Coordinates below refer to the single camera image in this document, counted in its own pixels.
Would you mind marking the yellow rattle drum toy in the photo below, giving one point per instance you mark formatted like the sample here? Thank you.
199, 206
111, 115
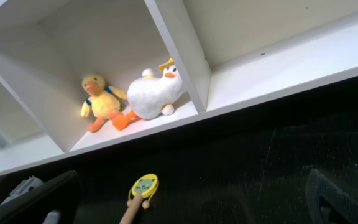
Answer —
145, 186

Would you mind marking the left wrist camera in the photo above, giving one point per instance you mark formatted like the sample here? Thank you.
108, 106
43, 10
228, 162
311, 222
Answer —
23, 187

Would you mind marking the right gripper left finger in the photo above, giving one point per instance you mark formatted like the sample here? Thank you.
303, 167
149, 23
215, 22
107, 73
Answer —
36, 205

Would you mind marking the white shelf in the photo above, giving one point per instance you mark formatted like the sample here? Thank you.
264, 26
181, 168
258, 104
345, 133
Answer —
275, 77

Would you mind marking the white plush duck yellow hat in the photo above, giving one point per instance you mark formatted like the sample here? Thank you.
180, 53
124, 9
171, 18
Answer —
151, 96

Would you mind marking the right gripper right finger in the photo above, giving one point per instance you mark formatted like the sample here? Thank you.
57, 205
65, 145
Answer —
340, 202

